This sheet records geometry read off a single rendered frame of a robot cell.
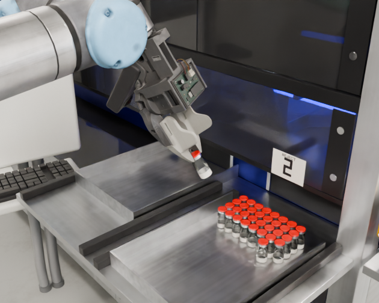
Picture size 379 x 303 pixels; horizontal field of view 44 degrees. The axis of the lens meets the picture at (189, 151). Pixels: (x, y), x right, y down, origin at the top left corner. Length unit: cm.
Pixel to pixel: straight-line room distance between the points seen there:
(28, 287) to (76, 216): 124
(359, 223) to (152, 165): 60
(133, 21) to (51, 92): 101
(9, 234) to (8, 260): 23
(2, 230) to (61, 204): 158
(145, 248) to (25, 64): 60
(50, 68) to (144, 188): 74
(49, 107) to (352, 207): 96
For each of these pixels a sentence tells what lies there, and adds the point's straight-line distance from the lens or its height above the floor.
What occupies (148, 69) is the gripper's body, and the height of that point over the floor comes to 129.
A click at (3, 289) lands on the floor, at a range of 235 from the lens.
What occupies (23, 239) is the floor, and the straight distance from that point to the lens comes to 263.
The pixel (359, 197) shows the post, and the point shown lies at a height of 102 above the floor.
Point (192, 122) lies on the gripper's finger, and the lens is 76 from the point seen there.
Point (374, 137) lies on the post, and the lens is 88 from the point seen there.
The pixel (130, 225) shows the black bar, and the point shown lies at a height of 90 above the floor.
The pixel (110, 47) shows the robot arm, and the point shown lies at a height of 137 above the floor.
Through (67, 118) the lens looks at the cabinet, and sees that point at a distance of 155.
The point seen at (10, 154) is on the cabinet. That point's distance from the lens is 154.
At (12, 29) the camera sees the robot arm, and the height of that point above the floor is 140.
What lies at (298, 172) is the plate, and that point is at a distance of 100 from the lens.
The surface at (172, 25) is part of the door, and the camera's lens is 120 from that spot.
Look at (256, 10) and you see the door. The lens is 100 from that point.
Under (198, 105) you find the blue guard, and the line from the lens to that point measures 116.
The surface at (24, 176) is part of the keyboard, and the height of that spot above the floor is 83.
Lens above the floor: 149
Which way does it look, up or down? 26 degrees down
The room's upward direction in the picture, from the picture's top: straight up
